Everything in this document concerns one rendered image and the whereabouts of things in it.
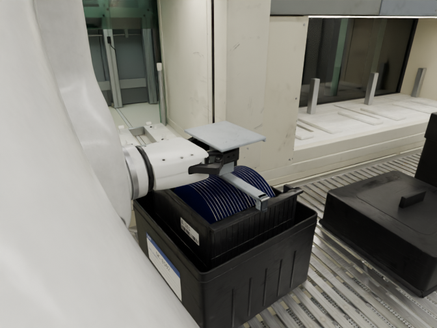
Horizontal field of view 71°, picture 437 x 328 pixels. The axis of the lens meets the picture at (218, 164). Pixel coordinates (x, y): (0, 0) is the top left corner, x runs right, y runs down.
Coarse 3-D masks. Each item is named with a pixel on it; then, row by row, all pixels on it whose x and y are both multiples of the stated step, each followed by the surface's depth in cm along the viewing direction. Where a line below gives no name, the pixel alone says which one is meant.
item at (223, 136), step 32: (192, 128) 58; (224, 128) 58; (160, 192) 60; (256, 192) 51; (288, 192) 56; (160, 224) 65; (192, 224) 51; (224, 224) 47; (256, 224) 53; (288, 224) 60; (192, 256) 55; (224, 256) 51
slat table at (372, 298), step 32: (384, 160) 123; (416, 160) 123; (320, 192) 100; (320, 224) 84; (320, 256) 73; (352, 256) 73; (320, 288) 65; (352, 288) 64; (384, 288) 64; (256, 320) 57; (288, 320) 57; (320, 320) 57; (352, 320) 58; (416, 320) 57
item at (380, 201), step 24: (336, 192) 80; (360, 192) 80; (384, 192) 80; (408, 192) 80; (432, 192) 80; (336, 216) 79; (360, 216) 72; (384, 216) 70; (408, 216) 70; (432, 216) 70; (360, 240) 73; (384, 240) 67; (408, 240) 63; (432, 240) 63; (384, 264) 69; (408, 264) 63; (432, 264) 59; (408, 288) 64; (432, 288) 63
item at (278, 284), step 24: (144, 216) 60; (312, 216) 58; (144, 240) 64; (168, 240) 52; (288, 240) 55; (312, 240) 61; (168, 264) 55; (192, 264) 47; (240, 264) 49; (264, 264) 54; (288, 264) 59; (192, 288) 49; (216, 288) 48; (240, 288) 52; (264, 288) 56; (288, 288) 62; (192, 312) 51; (216, 312) 50; (240, 312) 54
